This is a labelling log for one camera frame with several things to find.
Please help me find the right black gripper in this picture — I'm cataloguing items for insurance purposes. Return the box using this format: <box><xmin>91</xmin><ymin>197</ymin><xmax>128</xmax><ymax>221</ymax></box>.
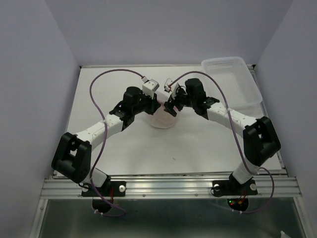
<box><xmin>162</xmin><ymin>87</ymin><xmax>196</xmax><ymax>117</ymax></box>

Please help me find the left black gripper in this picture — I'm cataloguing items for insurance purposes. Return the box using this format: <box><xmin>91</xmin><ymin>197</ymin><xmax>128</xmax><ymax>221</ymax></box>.
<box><xmin>132</xmin><ymin>90</ymin><xmax>160</xmax><ymax>116</ymax></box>

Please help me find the white mesh laundry bag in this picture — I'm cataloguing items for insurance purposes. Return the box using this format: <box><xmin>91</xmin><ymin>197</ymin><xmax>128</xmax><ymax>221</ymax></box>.
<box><xmin>148</xmin><ymin>91</ymin><xmax>177</xmax><ymax>129</ymax></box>

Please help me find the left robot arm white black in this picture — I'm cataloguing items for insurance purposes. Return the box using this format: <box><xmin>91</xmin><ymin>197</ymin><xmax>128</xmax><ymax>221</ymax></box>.
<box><xmin>52</xmin><ymin>83</ymin><xmax>160</xmax><ymax>195</ymax></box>

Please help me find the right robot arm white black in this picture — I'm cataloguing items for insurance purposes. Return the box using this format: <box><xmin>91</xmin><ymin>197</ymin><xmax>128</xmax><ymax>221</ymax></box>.
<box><xmin>163</xmin><ymin>78</ymin><xmax>281</xmax><ymax>196</ymax></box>

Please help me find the white plastic basket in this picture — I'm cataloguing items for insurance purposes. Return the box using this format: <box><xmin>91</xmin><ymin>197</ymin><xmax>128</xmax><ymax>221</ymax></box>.
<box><xmin>201</xmin><ymin>57</ymin><xmax>263</xmax><ymax>109</ymax></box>

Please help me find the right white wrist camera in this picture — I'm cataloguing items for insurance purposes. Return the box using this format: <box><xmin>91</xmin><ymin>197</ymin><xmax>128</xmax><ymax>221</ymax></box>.
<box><xmin>164</xmin><ymin>78</ymin><xmax>180</xmax><ymax>99</ymax></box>

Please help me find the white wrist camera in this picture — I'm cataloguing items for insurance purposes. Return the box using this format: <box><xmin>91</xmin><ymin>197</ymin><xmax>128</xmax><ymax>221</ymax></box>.
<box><xmin>164</xmin><ymin>78</ymin><xmax>180</xmax><ymax>99</ymax></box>
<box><xmin>142</xmin><ymin>77</ymin><xmax>159</xmax><ymax>99</ymax></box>

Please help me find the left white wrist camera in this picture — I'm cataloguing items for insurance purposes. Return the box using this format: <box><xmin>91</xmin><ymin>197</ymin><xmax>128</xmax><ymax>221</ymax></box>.
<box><xmin>142</xmin><ymin>77</ymin><xmax>159</xmax><ymax>99</ymax></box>

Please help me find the aluminium frame rail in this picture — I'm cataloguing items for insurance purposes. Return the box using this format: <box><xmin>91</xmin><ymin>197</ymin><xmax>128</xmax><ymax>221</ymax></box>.
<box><xmin>40</xmin><ymin>170</ymin><xmax>302</xmax><ymax>200</ymax></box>

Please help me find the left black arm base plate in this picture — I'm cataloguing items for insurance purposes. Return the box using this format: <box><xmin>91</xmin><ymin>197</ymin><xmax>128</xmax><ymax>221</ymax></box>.
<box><xmin>78</xmin><ymin>180</ymin><xmax>126</xmax><ymax>198</ymax></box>

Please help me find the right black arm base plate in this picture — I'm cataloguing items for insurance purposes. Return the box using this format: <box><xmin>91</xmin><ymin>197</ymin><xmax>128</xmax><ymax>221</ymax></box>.
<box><xmin>211</xmin><ymin>179</ymin><xmax>258</xmax><ymax>197</ymax></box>

